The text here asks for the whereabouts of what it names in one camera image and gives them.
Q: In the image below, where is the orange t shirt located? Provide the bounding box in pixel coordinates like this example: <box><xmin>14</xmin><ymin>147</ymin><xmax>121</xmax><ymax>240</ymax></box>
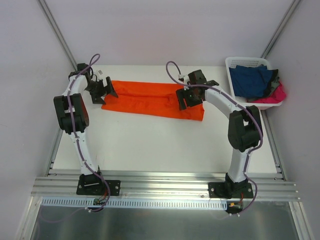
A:
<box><xmin>101</xmin><ymin>80</ymin><xmax>205</xmax><ymax>122</ymax></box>

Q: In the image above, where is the blue t shirt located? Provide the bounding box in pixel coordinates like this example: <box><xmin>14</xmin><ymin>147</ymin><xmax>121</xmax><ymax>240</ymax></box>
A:
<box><xmin>229</xmin><ymin>65</ymin><xmax>266</xmax><ymax>99</ymax></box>

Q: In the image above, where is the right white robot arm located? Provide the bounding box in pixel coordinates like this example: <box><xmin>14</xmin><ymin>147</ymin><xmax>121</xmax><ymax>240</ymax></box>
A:
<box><xmin>176</xmin><ymin>70</ymin><xmax>263</xmax><ymax>199</ymax></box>

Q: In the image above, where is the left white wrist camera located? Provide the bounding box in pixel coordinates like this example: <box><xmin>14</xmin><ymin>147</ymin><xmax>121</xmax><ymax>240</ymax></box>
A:
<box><xmin>96</xmin><ymin>69</ymin><xmax>104</xmax><ymax>80</ymax></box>

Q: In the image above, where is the white slotted cable duct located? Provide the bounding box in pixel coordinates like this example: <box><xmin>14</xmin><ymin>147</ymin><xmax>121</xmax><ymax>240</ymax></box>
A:
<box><xmin>41</xmin><ymin>197</ymin><xmax>227</xmax><ymax>211</ymax></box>

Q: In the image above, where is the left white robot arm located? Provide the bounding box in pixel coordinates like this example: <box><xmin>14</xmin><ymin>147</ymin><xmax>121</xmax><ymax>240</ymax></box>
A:
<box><xmin>53</xmin><ymin>63</ymin><xmax>121</xmax><ymax>198</ymax></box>

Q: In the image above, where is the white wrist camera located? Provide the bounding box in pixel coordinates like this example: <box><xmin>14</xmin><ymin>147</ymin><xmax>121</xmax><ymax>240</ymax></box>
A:
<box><xmin>96</xmin><ymin>69</ymin><xmax>104</xmax><ymax>80</ymax></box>
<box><xmin>178</xmin><ymin>74</ymin><xmax>190</xmax><ymax>85</ymax></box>

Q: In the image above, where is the white plastic laundry basket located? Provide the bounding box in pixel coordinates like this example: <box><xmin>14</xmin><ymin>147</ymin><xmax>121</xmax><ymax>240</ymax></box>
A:
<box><xmin>225</xmin><ymin>56</ymin><xmax>287</xmax><ymax>110</ymax></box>

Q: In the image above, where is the dark grey t shirt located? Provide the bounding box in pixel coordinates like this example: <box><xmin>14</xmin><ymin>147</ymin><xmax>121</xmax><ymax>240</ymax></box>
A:
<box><xmin>260</xmin><ymin>65</ymin><xmax>280</xmax><ymax>98</ymax></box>

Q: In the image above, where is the pink t shirt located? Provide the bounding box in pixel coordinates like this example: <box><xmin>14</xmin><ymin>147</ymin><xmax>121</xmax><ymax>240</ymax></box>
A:
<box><xmin>253</xmin><ymin>82</ymin><xmax>287</xmax><ymax>104</ymax></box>

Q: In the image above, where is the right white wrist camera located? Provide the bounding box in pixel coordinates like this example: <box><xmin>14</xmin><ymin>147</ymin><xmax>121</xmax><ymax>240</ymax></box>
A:
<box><xmin>178</xmin><ymin>74</ymin><xmax>190</xmax><ymax>85</ymax></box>

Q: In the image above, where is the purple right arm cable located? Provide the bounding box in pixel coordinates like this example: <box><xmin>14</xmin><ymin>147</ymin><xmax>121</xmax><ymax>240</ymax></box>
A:
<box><xmin>165</xmin><ymin>60</ymin><xmax>264</xmax><ymax>217</ymax></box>

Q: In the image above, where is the aluminium mounting rail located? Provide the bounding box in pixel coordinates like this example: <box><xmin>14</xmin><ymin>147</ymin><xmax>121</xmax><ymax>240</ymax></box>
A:
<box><xmin>31</xmin><ymin>169</ymin><xmax>302</xmax><ymax>202</ymax></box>

